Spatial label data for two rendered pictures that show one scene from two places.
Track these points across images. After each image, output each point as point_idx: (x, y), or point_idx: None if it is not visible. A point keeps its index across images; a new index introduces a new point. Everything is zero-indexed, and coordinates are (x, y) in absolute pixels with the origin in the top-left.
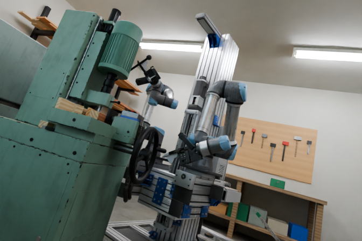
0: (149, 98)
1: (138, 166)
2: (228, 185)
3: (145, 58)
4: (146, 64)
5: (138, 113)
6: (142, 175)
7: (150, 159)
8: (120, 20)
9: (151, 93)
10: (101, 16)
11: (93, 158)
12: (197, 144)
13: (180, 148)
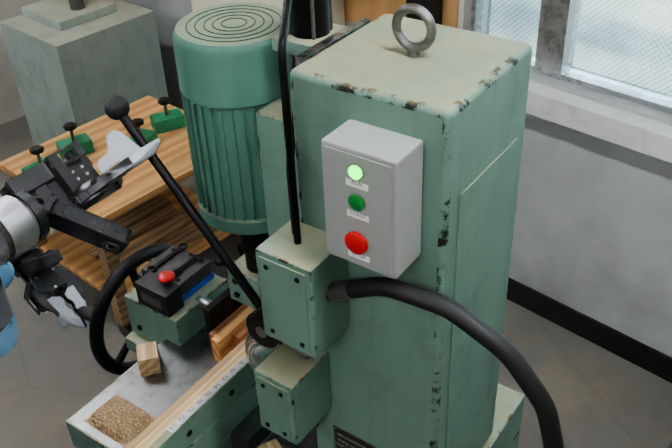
0: (15, 320)
1: None
2: None
3: (129, 117)
4: (108, 143)
5: (174, 245)
6: (136, 362)
7: (107, 351)
8: (280, 8)
9: (7, 298)
10: (361, 18)
11: None
12: (35, 245)
13: (66, 273)
